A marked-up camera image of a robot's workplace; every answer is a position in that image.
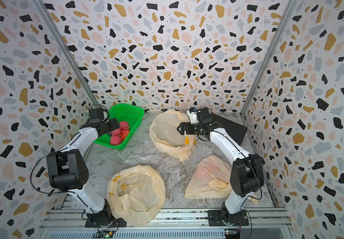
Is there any red apple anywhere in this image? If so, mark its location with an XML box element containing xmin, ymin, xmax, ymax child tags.
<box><xmin>120</xmin><ymin>129</ymin><xmax>130</xmax><ymax>140</ymax></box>
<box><xmin>110</xmin><ymin>135</ymin><xmax>123</xmax><ymax>146</ymax></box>
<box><xmin>110</xmin><ymin>128</ymin><xmax>121</xmax><ymax>136</ymax></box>
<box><xmin>119</xmin><ymin>121</ymin><xmax>130</xmax><ymax>130</ymax></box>

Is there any beige plastic bag with apples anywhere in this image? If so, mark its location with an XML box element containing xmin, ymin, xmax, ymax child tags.
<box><xmin>107</xmin><ymin>164</ymin><xmax>166</xmax><ymax>227</ymax></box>

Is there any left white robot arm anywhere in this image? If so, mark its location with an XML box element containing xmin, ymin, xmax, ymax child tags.
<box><xmin>46</xmin><ymin>118</ymin><xmax>120</xmax><ymax>226</ymax></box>

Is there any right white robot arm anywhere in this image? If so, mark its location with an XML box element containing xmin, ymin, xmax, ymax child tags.
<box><xmin>177</xmin><ymin>107</ymin><xmax>264</xmax><ymax>216</ymax></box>

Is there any green plastic mesh basket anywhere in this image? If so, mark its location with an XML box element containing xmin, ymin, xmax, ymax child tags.
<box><xmin>94</xmin><ymin>103</ymin><xmax>145</xmax><ymax>150</ymax></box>

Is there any black flat box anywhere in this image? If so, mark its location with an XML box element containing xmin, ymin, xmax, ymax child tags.
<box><xmin>213</xmin><ymin>114</ymin><xmax>247</xmax><ymax>145</ymax></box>

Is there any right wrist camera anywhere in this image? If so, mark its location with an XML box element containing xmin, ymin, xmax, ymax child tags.
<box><xmin>187</xmin><ymin>108</ymin><xmax>200</xmax><ymax>124</ymax></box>

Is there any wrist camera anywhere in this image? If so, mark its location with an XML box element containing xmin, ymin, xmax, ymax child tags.
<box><xmin>88</xmin><ymin>108</ymin><xmax>108</xmax><ymax>123</ymax></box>
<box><xmin>187</xmin><ymin>108</ymin><xmax>200</xmax><ymax>124</ymax></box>

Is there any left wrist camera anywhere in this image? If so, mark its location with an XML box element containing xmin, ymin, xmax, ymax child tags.
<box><xmin>88</xmin><ymin>108</ymin><xmax>108</xmax><ymax>123</ymax></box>

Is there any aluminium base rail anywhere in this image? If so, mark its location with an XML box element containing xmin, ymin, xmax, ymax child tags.
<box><xmin>38</xmin><ymin>208</ymin><xmax>296</xmax><ymax>239</ymax></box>

